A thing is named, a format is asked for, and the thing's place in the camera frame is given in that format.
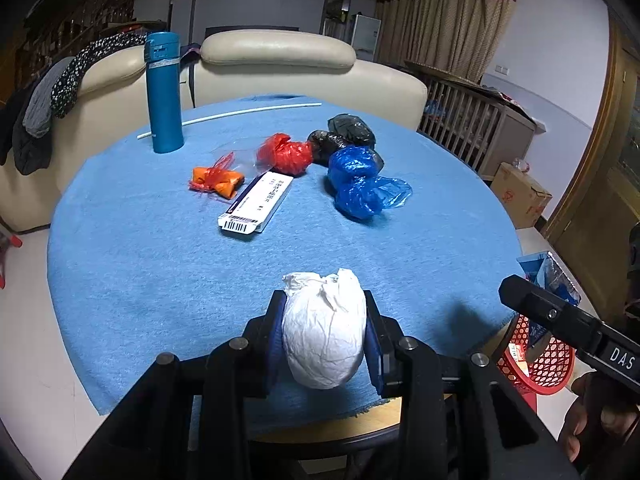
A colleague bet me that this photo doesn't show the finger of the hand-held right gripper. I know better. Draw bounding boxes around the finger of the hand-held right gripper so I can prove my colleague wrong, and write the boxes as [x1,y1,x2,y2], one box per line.
[498,275,606,356]

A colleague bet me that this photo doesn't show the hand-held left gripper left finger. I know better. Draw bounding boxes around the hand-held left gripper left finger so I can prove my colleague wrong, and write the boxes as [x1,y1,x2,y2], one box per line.
[65,290,296,480]

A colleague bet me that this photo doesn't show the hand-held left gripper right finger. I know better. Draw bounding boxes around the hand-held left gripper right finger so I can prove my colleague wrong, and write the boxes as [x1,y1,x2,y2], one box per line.
[362,290,581,480]

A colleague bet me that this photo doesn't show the white plastic bag bundle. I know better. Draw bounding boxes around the white plastic bag bundle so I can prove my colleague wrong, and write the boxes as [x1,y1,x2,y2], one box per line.
[281,268,369,391]

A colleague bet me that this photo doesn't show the red plastic basket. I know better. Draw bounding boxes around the red plastic basket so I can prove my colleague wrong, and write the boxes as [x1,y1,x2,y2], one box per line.
[495,312,576,396]

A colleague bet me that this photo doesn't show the white barcode box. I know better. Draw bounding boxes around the white barcode box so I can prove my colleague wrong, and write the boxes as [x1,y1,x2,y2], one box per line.
[217,171,295,236]

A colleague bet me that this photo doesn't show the orange peel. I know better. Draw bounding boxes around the orange peel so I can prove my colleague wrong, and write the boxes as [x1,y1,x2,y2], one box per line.
[189,152,246,201]

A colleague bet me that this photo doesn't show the blue plastic bag bundle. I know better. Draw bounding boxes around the blue plastic bag bundle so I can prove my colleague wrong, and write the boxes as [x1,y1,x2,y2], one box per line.
[327,146,413,221]

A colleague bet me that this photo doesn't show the red plastic bag ball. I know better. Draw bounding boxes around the red plastic bag ball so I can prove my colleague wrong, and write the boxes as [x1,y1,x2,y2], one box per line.
[256,133,313,177]

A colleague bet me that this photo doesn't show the black plastic bag ball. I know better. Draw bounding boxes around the black plastic bag ball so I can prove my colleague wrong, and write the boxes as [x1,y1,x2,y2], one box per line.
[306,130,386,171]
[327,114,377,147]

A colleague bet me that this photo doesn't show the person's right hand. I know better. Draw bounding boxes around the person's right hand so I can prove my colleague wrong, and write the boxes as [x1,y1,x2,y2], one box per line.
[556,372,640,476]

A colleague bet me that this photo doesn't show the blue snack packet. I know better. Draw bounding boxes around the blue snack packet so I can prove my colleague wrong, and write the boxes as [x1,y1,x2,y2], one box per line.
[516,252,583,356]

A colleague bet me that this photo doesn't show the cardboard box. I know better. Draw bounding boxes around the cardboard box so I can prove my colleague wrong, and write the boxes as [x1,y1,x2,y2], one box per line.
[489,160,553,231]

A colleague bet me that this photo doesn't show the blue tablecloth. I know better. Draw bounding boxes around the blue tablecloth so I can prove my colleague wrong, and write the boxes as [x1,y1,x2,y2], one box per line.
[47,92,531,436]

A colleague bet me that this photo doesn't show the wooden crib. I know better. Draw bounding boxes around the wooden crib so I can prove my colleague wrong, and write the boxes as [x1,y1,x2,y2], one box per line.
[404,60,536,176]

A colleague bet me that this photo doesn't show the clear plastic packaging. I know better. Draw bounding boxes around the clear plastic packaging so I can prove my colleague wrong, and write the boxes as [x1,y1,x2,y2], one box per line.
[215,147,266,181]

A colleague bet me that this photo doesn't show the thin white rod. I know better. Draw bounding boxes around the thin white rod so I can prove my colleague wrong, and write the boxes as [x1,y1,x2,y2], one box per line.
[136,101,323,140]

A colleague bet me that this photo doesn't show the blue thermos bottle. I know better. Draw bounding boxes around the blue thermos bottle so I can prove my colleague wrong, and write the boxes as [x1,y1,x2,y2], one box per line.
[144,31,185,154]

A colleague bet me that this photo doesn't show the red plastic stool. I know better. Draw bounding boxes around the red plastic stool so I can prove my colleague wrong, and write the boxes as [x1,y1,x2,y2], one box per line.
[0,232,23,291]

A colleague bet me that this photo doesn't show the beige curtains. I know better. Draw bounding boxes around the beige curtains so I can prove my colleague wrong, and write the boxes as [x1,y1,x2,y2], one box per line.
[374,0,523,86]

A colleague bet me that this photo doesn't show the cream leather sofa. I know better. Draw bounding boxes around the cream leather sofa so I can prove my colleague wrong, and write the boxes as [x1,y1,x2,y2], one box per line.
[0,29,428,233]

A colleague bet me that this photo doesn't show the dark garment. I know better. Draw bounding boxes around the dark garment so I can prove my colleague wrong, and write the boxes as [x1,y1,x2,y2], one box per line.
[0,85,53,176]

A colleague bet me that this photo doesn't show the white standing air conditioner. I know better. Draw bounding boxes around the white standing air conditioner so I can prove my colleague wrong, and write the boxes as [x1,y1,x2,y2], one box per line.
[350,14,383,61]

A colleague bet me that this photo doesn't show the grey garment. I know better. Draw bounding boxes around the grey garment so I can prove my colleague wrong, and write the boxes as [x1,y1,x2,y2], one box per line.
[22,57,73,138]

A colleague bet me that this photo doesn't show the black polka dot garment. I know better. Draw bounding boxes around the black polka dot garment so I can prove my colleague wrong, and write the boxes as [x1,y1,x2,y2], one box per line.
[50,34,151,120]

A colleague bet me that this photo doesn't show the wooden staircase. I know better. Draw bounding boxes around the wooden staircase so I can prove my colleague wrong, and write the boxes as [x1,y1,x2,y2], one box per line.
[25,0,141,61]

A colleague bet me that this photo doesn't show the wooden door frame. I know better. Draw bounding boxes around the wooden door frame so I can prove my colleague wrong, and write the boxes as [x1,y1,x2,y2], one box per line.
[542,10,640,281]

